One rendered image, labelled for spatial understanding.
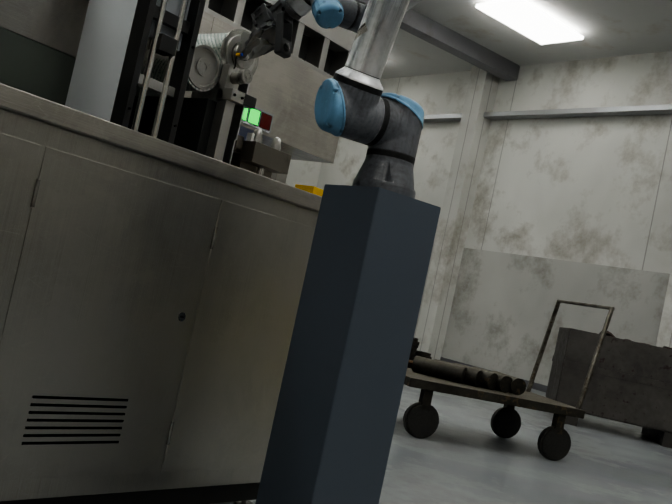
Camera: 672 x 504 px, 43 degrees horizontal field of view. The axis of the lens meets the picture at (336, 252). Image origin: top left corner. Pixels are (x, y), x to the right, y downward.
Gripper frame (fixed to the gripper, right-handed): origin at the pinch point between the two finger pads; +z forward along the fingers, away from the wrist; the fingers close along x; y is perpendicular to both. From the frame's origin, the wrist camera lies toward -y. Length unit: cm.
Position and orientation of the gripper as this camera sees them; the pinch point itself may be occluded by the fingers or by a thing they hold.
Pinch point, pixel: (245, 58)
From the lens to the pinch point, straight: 242.2
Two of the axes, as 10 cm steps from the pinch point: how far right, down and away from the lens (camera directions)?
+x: -5.9, -1.7, -7.9
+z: -7.3, 5.1, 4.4
